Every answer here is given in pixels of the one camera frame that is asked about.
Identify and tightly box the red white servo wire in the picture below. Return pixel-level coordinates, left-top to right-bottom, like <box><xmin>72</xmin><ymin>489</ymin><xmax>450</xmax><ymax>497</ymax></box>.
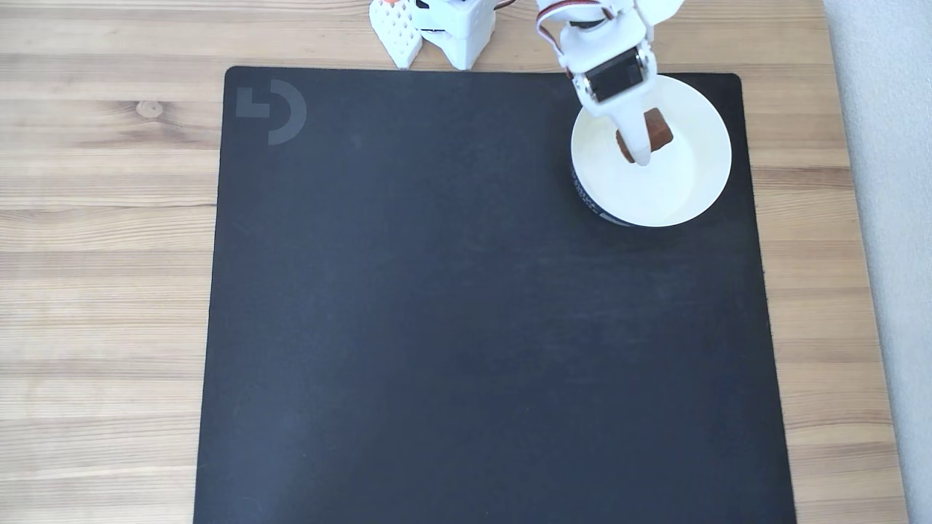
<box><xmin>535</xmin><ymin>0</ymin><xmax>620</xmax><ymax>60</ymax></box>

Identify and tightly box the red toy cube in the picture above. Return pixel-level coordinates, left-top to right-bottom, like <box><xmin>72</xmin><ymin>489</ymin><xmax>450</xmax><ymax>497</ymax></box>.
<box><xmin>615</xmin><ymin>108</ymin><xmax>673</xmax><ymax>165</ymax></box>

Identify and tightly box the black mouse mat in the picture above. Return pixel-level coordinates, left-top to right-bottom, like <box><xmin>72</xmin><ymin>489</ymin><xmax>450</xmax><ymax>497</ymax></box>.
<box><xmin>193</xmin><ymin>65</ymin><xmax>799</xmax><ymax>524</ymax></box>

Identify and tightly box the white round plate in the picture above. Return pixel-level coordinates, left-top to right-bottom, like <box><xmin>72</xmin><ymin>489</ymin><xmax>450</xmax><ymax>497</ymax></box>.
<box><xmin>569</xmin><ymin>74</ymin><xmax>733</xmax><ymax>229</ymax></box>

